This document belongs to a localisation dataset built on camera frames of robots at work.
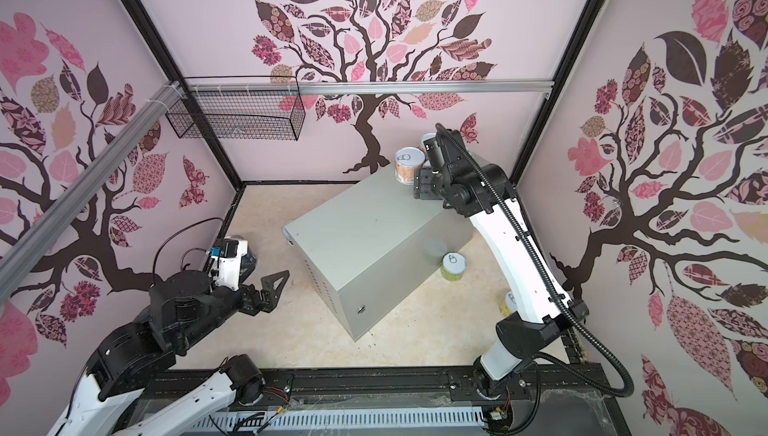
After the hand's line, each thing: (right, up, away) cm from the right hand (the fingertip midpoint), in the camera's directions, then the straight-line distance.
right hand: (434, 176), depth 69 cm
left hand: (-36, -22, -7) cm, 43 cm away
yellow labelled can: (+23, -35, +14) cm, 44 cm away
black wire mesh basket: (-60, +25, +26) cm, 70 cm away
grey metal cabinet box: (-14, -15, -7) cm, 22 cm away
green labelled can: (+9, -26, +21) cm, 34 cm away
